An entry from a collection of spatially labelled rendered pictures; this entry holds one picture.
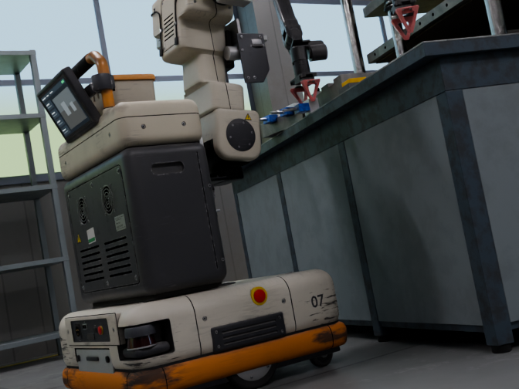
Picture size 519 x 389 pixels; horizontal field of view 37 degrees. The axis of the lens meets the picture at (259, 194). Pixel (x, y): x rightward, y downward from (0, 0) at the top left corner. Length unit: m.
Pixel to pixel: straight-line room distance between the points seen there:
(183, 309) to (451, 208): 0.74
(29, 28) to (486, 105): 3.73
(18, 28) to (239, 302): 3.51
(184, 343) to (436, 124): 0.87
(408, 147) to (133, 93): 0.80
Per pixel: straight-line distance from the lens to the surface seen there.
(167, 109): 2.11
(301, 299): 2.18
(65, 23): 5.39
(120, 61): 5.43
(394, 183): 2.31
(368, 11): 4.18
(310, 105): 2.70
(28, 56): 4.59
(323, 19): 6.47
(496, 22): 3.13
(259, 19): 5.84
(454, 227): 2.08
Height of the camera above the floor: 0.34
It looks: 5 degrees up
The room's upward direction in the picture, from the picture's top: 10 degrees counter-clockwise
